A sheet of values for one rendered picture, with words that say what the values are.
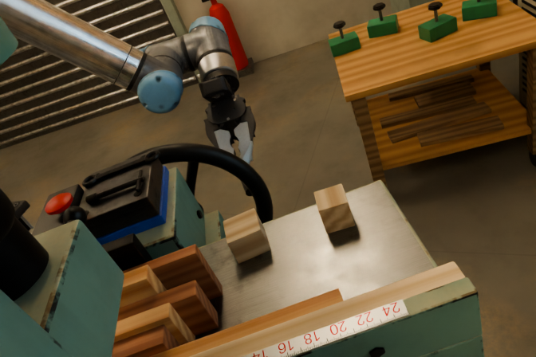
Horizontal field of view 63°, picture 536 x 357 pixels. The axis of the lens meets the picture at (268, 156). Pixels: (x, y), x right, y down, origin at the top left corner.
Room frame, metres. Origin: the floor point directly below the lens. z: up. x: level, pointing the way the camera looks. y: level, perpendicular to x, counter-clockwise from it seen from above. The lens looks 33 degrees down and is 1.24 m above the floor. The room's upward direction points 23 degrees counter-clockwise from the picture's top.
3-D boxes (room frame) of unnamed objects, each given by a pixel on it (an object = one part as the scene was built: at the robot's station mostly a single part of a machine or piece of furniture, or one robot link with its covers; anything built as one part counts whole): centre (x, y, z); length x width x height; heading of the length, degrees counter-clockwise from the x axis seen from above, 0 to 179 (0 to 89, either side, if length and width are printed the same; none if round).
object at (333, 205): (0.35, -0.04, 0.92); 0.03 x 0.03 x 0.04; 81
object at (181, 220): (0.43, 0.19, 0.91); 0.15 x 0.14 x 0.09; 86
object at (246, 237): (0.36, 0.06, 0.92); 0.04 x 0.04 x 0.03; 0
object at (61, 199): (0.41, 0.22, 1.02); 0.03 x 0.03 x 0.01
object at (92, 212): (0.43, 0.19, 0.99); 0.13 x 0.11 x 0.06; 86
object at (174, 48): (0.89, 0.12, 0.97); 0.11 x 0.11 x 0.08; 86
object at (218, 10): (3.10, -0.07, 0.30); 0.19 x 0.18 x 0.60; 168
